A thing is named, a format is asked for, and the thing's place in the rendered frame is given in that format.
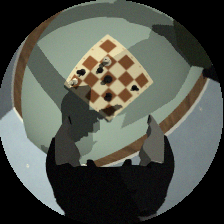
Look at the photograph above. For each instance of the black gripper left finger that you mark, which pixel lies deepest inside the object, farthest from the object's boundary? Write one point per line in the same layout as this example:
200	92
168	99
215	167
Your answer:
62	155

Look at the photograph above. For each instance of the brown and cream chessboard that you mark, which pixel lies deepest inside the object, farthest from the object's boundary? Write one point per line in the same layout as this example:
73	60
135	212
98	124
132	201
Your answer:
124	69

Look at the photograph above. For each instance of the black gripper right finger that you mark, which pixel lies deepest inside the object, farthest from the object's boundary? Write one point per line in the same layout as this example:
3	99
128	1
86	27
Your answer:
156	154

